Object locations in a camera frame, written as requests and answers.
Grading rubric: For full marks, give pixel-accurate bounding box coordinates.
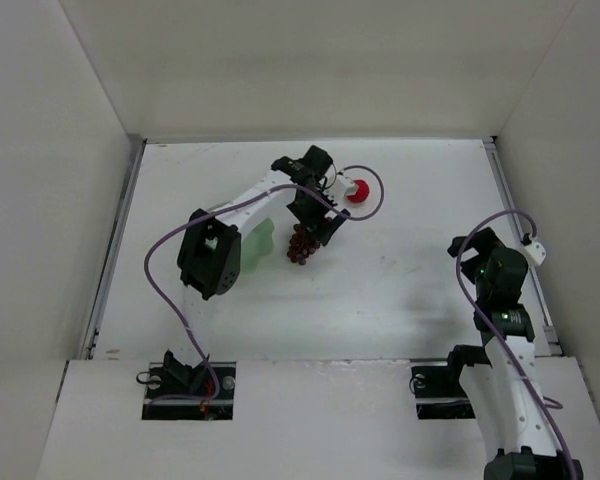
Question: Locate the dark red grape bunch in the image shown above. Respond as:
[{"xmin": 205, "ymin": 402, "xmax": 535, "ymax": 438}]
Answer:
[{"xmin": 286, "ymin": 224, "xmax": 321, "ymax": 266}]

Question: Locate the red fake apple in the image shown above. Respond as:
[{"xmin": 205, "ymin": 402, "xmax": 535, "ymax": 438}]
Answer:
[{"xmin": 346, "ymin": 179, "xmax": 370, "ymax": 204}]

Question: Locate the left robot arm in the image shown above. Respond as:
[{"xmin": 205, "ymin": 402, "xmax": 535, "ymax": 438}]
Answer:
[{"xmin": 144, "ymin": 146, "xmax": 360, "ymax": 400}]

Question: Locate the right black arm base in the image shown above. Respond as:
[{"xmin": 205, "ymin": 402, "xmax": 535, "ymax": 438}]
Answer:
[{"xmin": 409, "ymin": 363, "xmax": 475, "ymax": 420}]

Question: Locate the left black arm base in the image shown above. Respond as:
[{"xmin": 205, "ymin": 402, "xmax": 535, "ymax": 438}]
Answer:
[{"xmin": 136, "ymin": 363, "xmax": 237, "ymax": 421}]

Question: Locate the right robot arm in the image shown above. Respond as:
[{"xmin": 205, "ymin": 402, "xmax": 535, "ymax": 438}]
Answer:
[{"xmin": 448, "ymin": 227, "xmax": 584, "ymax": 479}]

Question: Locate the green wavy fruit bowl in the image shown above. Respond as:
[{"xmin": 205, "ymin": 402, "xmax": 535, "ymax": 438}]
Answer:
[{"xmin": 217, "ymin": 197, "xmax": 275, "ymax": 273}]

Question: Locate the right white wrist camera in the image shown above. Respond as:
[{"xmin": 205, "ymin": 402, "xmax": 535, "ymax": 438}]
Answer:
[{"xmin": 520, "ymin": 233, "xmax": 547, "ymax": 268}]

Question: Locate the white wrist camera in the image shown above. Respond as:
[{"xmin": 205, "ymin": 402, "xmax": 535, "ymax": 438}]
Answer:
[
  {"xmin": 520, "ymin": 233, "xmax": 547, "ymax": 268},
  {"xmin": 326, "ymin": 172, "xmax": 358, "ymax": 202}
]

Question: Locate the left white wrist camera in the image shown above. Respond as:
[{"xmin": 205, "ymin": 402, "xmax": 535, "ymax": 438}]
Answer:
[{"xmin": 326, "ymin": 172, "xmax": 358, "ymax": 202}]

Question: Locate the right aluminium table rail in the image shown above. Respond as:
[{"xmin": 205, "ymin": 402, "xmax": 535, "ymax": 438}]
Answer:
[{"xmin": 482, "ymin": 135, "xmax": 566, "ymax": 357}]

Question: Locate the aluminium table rail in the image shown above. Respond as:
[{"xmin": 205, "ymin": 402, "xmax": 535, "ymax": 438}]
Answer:
[
  {"xmin": 482, "ymin": 135, "xmax": 566, "ymax": 357},
  {"xmin": 77, "ymin": 134, "xmax": 147, "ymax": 360}
]

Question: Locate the left aluminium table rail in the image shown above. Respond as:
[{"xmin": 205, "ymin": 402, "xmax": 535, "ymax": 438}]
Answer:
[{"xmin": 77, "ymin": 134, "xmax": 147, "ymax": 360}]

